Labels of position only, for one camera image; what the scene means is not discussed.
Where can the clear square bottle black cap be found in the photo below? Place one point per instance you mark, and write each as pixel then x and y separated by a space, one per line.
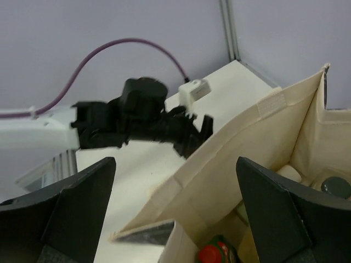
pixel 336 186

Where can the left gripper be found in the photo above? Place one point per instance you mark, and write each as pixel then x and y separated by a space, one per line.
pixel 144 117

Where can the left frame post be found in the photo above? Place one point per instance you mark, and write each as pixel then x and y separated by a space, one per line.
pixel 227 13

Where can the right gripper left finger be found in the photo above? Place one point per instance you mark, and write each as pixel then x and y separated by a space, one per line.
pixel 61 222

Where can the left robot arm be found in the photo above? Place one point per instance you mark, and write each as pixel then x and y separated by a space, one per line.
pixel 85 125

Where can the beige canvas tote bag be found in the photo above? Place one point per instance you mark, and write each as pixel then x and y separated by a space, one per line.
pixel 290 132

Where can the green bottle red cap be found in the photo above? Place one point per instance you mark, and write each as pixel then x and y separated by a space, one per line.
pixel 218 250

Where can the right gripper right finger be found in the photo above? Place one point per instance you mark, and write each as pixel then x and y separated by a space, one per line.
pixel 291 222

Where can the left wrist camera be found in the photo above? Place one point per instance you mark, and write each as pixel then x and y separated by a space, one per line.
pixel 191 92

